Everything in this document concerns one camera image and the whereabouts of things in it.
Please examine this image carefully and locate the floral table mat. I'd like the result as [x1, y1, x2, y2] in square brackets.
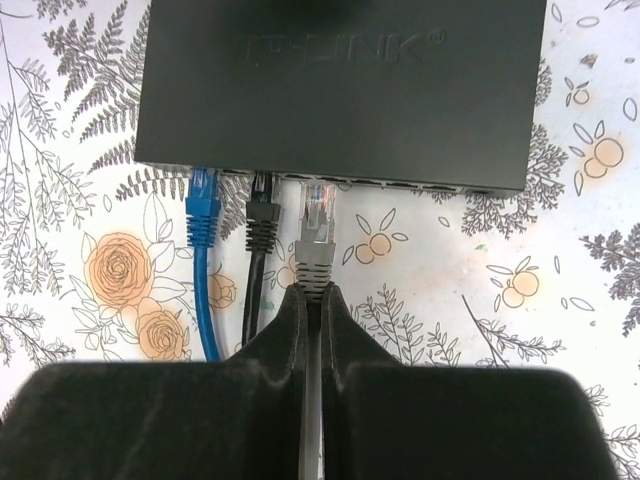
[1, 1, 639, 479]

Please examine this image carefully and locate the blue ethernet cable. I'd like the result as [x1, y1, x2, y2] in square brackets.
[184, 166, 223, 363]

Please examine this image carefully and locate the black ethernet cable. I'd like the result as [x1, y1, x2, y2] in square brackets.
[240, 170, 282, 348]

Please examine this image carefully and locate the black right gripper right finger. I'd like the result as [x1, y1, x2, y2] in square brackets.
[320, 284, 616, 479]

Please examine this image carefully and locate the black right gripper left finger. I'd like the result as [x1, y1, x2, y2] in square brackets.
[1, 286, 307, 479]

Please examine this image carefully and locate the black network switch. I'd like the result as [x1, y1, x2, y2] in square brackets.
[135, 0, 546, 197]

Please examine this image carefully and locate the grey ethernet cable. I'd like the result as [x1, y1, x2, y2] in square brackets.
[293, 180, 337, 480]

